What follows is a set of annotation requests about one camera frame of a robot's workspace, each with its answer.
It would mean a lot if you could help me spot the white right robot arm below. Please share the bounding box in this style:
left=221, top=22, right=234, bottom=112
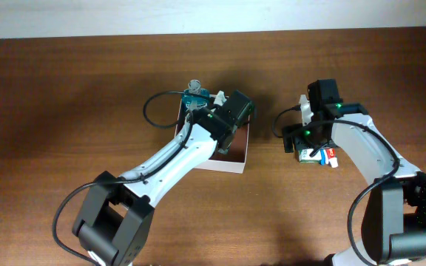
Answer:
left=281, top=79, right=426, bottom=265

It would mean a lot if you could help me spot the white open cardboard box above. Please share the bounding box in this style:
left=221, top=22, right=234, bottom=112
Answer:
left=174, top=104, right=254, bottom=174

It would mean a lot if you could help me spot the green white soap packet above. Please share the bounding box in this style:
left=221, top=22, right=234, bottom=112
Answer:
left=298, top=149, right=322, bottom=163

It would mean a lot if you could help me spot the clear spray bottle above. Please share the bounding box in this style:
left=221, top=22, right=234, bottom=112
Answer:
left=185, top=100, right=197, bottom=126

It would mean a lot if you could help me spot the red white toothpaste tube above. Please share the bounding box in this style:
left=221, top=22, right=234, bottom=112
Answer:
left=324, top=149, right=338, bottom=168

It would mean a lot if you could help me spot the teal mouthwash bottle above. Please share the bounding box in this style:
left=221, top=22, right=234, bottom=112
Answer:
left=182, top=80, right=210, bottom=109

